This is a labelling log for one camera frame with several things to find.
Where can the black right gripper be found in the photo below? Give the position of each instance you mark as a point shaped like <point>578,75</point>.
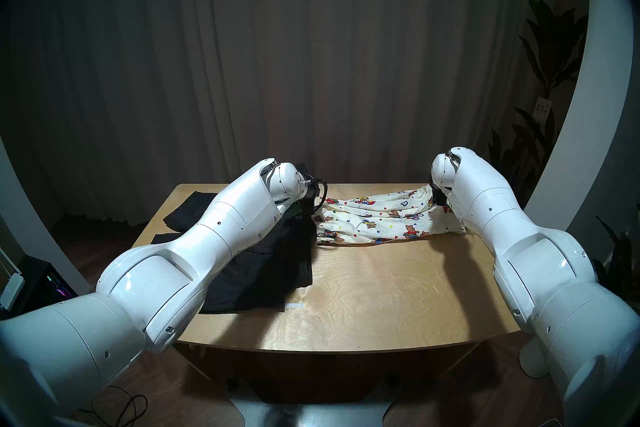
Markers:
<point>439,197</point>

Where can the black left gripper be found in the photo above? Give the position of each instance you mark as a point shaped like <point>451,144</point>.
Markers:
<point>311,191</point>

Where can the white bear print shorts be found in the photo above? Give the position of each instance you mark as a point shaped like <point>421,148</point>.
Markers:
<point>390,226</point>

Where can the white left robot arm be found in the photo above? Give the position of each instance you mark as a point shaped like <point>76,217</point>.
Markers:
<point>175,261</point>

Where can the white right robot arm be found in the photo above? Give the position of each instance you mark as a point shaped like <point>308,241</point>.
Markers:
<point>525,241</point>

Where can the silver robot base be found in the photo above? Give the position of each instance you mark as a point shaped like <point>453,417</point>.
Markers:
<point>310,416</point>

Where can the white tape strip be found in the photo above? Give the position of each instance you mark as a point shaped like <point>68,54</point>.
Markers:
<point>295,305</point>

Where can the light wooden table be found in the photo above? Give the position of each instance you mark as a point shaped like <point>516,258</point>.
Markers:
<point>390,306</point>

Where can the white paper plant tag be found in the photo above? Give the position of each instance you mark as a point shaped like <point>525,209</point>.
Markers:
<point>542,110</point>

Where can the grey pleated curtain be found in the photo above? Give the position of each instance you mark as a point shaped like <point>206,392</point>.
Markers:
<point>300,56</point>

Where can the tall dark leafy plant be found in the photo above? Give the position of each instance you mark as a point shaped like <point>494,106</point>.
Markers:
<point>550,46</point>

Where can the small dark leafy plant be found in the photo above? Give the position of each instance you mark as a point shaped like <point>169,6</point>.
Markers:
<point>620,266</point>

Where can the white box device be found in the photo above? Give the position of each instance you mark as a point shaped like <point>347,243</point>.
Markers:
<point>12,291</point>

